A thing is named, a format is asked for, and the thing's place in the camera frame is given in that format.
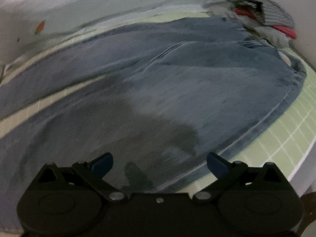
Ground blue denim jeans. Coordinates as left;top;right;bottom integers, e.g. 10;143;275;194
1;17;306;232

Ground green grid bed sheet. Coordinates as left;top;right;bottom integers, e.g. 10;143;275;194
0;11;316;193

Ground red garment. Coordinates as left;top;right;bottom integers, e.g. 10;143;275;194
235;8;297;40

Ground grey striped garment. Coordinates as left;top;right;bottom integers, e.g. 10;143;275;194
227;0;295;29

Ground light blue carrot-print quilt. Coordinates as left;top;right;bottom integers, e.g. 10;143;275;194
1;0;221;64

